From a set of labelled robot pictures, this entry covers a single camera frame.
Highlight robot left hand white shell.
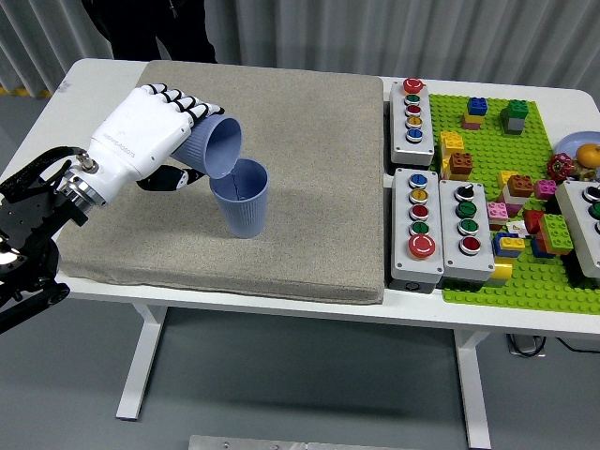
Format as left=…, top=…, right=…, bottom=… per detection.
left=83, top=83, right=225, bottom=207

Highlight blue ribbed plastic cup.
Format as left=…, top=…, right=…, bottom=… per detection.
left=209, top=157, right=271, bottom=239
left=169, top=114, right=244, bottom=181

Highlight white table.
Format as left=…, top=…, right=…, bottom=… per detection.
left=0, top=58, right=600, bottom=450

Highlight person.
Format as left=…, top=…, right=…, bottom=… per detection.
left=82, top=0, right=218, bottom=65

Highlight grey-brown fabric mat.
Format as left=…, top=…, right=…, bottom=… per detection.
left=50, top=59, right=386, bottom=305

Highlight white table leg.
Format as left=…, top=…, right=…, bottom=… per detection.
left=453, top=327, right=492, bottom=450
left=115, top=303, right=169, bottom=421

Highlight grey box small red mushroom button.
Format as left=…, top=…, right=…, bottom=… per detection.
left=388, top=77, right=436, bottom=171

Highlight grey box large red button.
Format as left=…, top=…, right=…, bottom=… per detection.
left=384, top=167, right=445, bottom=294

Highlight orange-brown toy brick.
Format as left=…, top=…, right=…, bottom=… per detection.
left=506, top=173, right=535, bottom=198
left=448, top=152, right=474, bottom=182

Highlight white pleated curtain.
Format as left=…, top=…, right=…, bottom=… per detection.
left=0, top=0, right=600, bottom=91

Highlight green studded baseplate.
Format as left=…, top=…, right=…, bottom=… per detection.
left=428, top=93, right=600, bottom=315

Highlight dark green toy brick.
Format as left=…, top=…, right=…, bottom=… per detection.
left=500, top=99, right=530, bottom=124

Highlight red toy brick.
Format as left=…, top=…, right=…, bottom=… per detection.
left=522, top=209, right=548, bottom=234

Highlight magenta toy brick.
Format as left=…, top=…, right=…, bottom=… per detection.
left=533, top=179, right=559, bottom=201

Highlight red valve handwheel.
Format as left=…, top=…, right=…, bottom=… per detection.
left=546, top=153, right=574, bottom=182

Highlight light green toy brick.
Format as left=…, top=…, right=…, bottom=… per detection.
left=537, top=213, right=576, bottom=256

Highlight light blue plate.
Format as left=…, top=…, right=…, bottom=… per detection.
left=557, top=131, right=600, bottom=163

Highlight grey power adapter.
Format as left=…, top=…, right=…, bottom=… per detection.
left=504, top=333, right=548, bottom=358

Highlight brass valve body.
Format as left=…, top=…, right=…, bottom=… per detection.
left=569, top=161, right=600, bottom=183

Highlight grey box black green buttons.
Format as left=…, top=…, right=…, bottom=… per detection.
left=555, top=180, right=600, bottom=280

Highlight orange fruit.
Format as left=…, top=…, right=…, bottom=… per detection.
left=575, top=143, right=600, bottom=168

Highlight grey box black selector switch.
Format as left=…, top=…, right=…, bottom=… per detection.
left=438, top=178, right=497, bottom=287

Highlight black power cable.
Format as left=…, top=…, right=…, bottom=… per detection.
left=557, top=337, right=600, bottom=353

